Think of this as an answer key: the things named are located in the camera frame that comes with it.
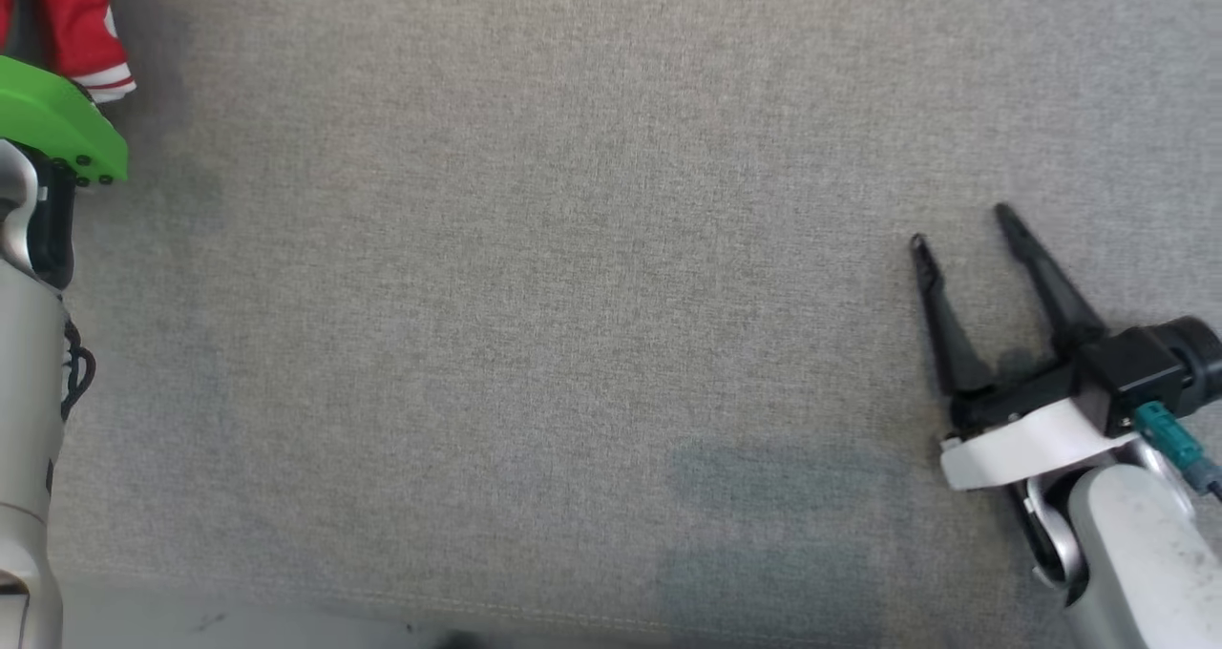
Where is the red Bulls 23 jersey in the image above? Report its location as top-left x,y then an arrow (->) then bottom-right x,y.
0,0 -> 137,106

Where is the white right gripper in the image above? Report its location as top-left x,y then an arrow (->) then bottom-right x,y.
910,201 -> 1144,493

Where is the teal plug right camera cable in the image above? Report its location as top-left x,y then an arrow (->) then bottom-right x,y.
1134,401 -> 1222,495

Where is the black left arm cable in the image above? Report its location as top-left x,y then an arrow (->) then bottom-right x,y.
59,317 -> 96,423

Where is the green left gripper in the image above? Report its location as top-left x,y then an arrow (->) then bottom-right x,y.
0,54 -> 129,189

